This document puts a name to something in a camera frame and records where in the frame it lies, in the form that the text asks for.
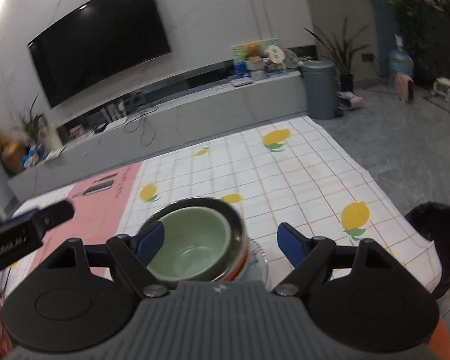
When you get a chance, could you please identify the black television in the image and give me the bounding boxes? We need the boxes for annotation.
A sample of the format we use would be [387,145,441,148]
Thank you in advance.
[27,0,171,107]

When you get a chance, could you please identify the pink small stool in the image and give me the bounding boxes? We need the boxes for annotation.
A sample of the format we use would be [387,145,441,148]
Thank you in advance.
[394,72,415,102]

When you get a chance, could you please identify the black power cable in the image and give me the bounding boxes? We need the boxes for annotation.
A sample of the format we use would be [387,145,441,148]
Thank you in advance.
[124,108,163,147]

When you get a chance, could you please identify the orange steel bowl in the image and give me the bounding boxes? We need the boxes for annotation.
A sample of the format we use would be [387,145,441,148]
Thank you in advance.
[130,197,249,289]

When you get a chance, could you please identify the blue water jug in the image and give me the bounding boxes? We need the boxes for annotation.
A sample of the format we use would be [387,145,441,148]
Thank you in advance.
[388,34,414,86]

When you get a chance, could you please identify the white wifi router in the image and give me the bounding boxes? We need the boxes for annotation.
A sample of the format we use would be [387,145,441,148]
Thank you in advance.
[100,100,131,132]

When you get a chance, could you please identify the green bushy plant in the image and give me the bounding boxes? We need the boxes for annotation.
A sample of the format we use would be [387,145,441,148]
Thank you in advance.
[385,0,450,49]

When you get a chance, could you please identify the grey tv cabinet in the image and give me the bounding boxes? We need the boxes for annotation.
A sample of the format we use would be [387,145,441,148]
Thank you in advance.
[9,72,307,203]

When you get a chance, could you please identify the small potted plant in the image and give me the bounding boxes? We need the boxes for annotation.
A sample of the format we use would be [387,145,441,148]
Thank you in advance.
[19,94,49,146]

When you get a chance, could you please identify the tall potted plant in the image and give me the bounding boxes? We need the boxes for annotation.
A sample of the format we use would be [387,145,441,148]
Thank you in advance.
[305,17,371,92]

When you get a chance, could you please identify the black waste bag bin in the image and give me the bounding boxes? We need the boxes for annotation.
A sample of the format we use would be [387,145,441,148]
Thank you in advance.
[405,202,450,299]

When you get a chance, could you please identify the grey trash bin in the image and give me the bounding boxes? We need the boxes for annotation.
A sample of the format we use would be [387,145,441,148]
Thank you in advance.
[301,59,338,120]

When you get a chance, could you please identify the lemon checkered tablecloth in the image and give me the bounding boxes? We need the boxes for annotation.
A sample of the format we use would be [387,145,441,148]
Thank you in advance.
[0,115,445,301]

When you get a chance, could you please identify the green ceramic bowl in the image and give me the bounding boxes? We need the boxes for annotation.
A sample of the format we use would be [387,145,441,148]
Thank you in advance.
[148,206,232,284]

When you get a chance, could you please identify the pink bottle print mat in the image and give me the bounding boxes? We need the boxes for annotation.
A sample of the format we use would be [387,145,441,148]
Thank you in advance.
[9,163,141,284]

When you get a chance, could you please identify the white painted ceramic plate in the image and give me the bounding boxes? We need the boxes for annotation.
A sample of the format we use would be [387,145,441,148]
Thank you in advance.
[235,239,269,289]

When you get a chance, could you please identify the teddy bear toy pile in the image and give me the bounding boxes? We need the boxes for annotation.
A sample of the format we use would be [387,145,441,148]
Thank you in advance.
[232,37,302,82]

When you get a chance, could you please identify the white small stool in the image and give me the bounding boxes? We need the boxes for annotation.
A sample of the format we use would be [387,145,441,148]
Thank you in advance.
[431,77,450,102]

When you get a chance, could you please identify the golden vase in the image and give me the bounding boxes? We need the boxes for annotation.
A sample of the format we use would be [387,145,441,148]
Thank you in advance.
[1,141,26,174]

